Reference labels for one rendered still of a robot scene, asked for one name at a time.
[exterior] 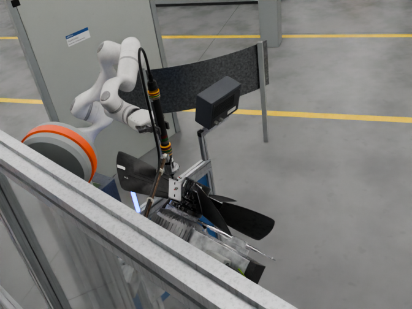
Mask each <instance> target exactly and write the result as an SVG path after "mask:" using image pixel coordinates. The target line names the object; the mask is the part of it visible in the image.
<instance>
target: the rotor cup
mask: <svg viewBox="0 0 412 309"><path fill-rule="evenodd" d="M185 180H186V183H185V185H184V186H183V184H184V182H185ZM197 185H199V186H200V187H202V190H203V191H204V193H205V194H206V195H207V196H208V195H209V193H210V190H211V189H210V188H209V187H208V186H205V185H203V184H201V183H199V182H197V181H195V180H192V179H190V178H188V177H185V178H184V180H183V182H182V184H181V201H180V203H178V202H176V201H173V200H170V202H169V204H170V205H171V206H173V207H175V208H177V209H179V210H181V211H183V212H185V213H187V214H189V215H191V216H194V217H196V218H201V217H202V215H201V214H200V213H199V212H197V210H196V205H194V204H193V201H194V198H193V193H192V190H195V191H197Z"/></svg>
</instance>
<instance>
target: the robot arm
mask: <svg viewBox="0 0 412 309"><path fill-rule="evenodd" d="M140 47H141V46H140V42H139V41H138V39H136V38H135V37H128V38H126V39H125V40H124V41H123V42H122V43H121V45H120V44H118V43H115V42H112V41H108V40H107V41H104V42H103V43H101V44H100V45H99V46H98V49H97V59H98V61H99V64H100V66H101V72H100V74H99V76H98V78H97V80H96V82H95V84H94V85H93V86H92V87H91V88H90V89H88V90H87V91H85V92H83V93H82V94H80V95H78V96H77V97H76V98H75V99H74V100H73V101H72V103H71V106H70V111H71V114H72V115H73V116H74V117H76V118H78V119H81V120H84V121H87V122H90V123H92V126H90V127H87V128H77V129H79V130H80V131H82V132H83V133H84V134H85V135H86V136H87V137H88V138H89V139H90V140H91V141H92V143H94V140H95V138H96V136H97V135H98V134H99V133H100V132H101V131H102V130H103V129H105V128H106V127H107V126H109V125H110V124H111V123H112V122H113V119H114V120H117V121H119V122H122V123H124V124H126V125H129V126H130V127H131V128H133V130H135V131H137V132H139V133H140V134H147V133H148V132H150V133H152V132H153V128H152V125H151V120H150V115H149V112H148V110H144V109H140V108H139V107H136V106H134V105H131V104H128V103H127V102H125V101H124V100H122V99H121V98H120V97H119V95H118V90H121V91H124V92H131V91H132V90H133V89H134V88H135V84H136V81H137V73H138V71H139V64H138V49H139V48H140ZM113 65H117V66H118V70H117V72H116V70H115V69H114V67H113ZM97 101H100V102H97ZM151 113H152V116H153V121H154V126H155V129H156V133H157V134H159V135H161V129H160V127H157V126H156V123H155V119H154V115H153V112H152V111H151Z"/></svg>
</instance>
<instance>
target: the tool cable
mask: <svg viewBox="0 0 412 309"><path fill-rule="evenodd" d="M141 51H142V53H143V55H144V58H145V62H146V65H147V71H148V74H151V72H150V67H149V63H148V59H147V55H146V53H145V50H144V49H143V48H142V47H140V48H139V49H138V64H139V71H140V76H141V80H142V85H143V90H144V93H145V99H146V102H147V107H148V112H149V115H150V120H151V125H152V128H153V133H154V138H155V142H156V148H157V152H158V168H157V170H156V177H155V180H154V183H153V187H152V189H151V193H150V196H149V197H148V198H147V205H146V207H145V211H144V213H143V216H144V217H145V216H146V214H147V210H148V207H149V204H150V201H151V202H152V205H153V203H154V200H153V199H152V195H153V192H154V190H155V186H156V182H157V180H158V176H159V172H162V174H163V170H162V169H161V168H160V167H161V155H160V150H159V143H158V138H157V135H156V129H155V124H154V121H153V116H152V113H151V108H150V103H149V100H148V94H147V89H146V86H145V81H144V77H143V71H142V65H141V58H140V53H141ZM162 174H161V175H162Z"/></svg>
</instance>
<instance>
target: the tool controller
mask: <svg viewBox="0 0 412 309"><path fill-rule="evenodd" d="M241 85H242V84H241V83H239V82H237V81H236V80H234V79H232V78H230V77H228V76H225V77H224V78H222V79H221V80H219V81H218V82H216V83H215V84H213V85H212V86H210V87H208V88H207V89H205V90H203V91H202V92H201V93H199V94H197V97H196V116H195V121H196V122H197V123H199V124H200V125H202V126H203V127H205V128H207V129H208V130H210V129H211V128H212V127H214V126H216V125H219V123H220V122H223V120H224V119H225V118H227V117H228V116H229V115H231V114H232V113H234V112H235V111H236V110H237V109H238V103H239V98H240V90H241Z"/></svg>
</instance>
